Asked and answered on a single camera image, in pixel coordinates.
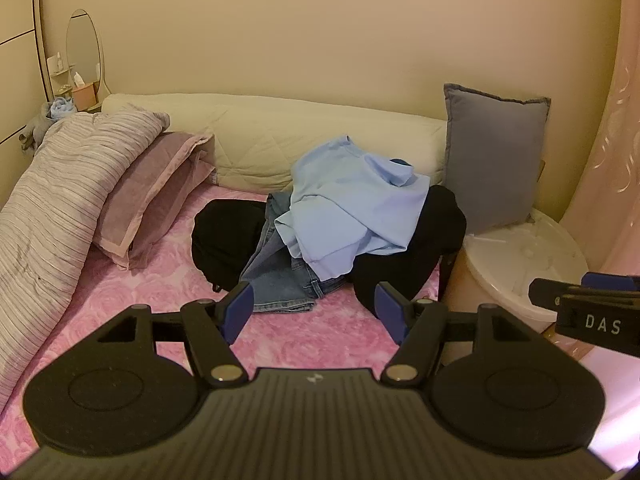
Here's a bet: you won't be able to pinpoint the grey plush toy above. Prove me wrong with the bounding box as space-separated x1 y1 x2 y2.
20 105 53 152

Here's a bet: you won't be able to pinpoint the blue denim jeans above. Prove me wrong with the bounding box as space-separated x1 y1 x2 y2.
239 192 346 313

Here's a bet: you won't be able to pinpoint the small blue cloth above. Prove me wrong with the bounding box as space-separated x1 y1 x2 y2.
47 97 76 121

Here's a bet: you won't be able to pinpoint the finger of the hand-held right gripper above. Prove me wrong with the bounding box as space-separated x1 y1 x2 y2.
530 272 640 308

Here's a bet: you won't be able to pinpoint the oval mirror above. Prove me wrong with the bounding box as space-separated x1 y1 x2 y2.
66 8 106 97

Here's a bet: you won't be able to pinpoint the mauve pillow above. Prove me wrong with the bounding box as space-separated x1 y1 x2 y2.
92 131 216 271

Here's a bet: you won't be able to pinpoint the pink tissue box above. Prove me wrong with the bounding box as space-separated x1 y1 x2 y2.
71 74 97 106

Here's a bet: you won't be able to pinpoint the pink curtain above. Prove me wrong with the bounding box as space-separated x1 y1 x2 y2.
556 0 640 281

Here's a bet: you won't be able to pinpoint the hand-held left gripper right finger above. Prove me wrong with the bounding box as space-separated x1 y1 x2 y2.
375 281 543 387

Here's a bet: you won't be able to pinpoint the grey square cushion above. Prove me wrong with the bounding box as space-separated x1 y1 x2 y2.
442 83 552 236

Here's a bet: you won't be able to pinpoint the cream quilted bolster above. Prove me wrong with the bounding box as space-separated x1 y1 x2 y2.
100 92 448 193

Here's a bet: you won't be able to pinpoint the pink rose blanket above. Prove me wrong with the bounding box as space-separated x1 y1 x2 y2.
0 182 446 466

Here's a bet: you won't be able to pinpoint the cream wardrobe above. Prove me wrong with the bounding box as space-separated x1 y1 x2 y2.
0 0 51 161

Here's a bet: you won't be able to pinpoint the light blue sweatshirt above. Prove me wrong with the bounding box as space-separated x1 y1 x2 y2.
274 135 432 281

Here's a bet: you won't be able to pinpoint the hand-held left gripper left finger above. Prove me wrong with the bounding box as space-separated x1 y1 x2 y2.
95 281 255 389

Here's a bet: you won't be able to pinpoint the striped grey quilt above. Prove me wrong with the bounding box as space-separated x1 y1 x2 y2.
0 105 171 411

